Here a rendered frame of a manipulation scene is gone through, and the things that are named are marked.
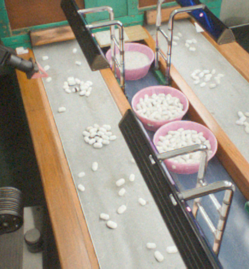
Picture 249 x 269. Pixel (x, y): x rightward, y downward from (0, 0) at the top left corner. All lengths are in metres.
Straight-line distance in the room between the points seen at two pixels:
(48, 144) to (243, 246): 0.87
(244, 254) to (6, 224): 0.84
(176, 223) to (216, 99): 1.04
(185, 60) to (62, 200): 1.12
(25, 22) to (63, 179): 1.07
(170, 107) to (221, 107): 0.24
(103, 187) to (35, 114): 0.53
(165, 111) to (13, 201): 0.80
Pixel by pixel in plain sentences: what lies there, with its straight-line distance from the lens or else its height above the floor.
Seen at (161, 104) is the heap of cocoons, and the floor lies 0.73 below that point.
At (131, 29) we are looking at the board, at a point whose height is 0.78.
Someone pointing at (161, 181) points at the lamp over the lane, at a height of 1.10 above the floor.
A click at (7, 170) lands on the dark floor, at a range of 2.75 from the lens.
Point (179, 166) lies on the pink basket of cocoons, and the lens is 1.63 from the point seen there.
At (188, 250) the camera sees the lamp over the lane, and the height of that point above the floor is 1.08.
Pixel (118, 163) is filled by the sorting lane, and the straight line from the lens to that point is 1.64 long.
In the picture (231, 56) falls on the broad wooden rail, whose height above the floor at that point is 0.76.
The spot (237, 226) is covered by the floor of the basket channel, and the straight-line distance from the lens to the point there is 1.57.
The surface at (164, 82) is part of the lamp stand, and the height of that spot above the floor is 0.71.
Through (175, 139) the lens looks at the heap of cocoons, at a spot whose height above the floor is 0.74.
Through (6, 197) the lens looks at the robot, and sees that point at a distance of 1.53.
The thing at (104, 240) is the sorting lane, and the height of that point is 0.74.
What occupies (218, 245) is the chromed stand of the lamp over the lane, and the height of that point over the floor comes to 0.82.
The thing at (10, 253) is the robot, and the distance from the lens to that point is 1.77.
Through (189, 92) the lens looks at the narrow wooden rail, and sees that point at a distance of 1.96.
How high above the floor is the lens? 1.94
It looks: 43 degrees down
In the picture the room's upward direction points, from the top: 2 degrees counter-clockwise
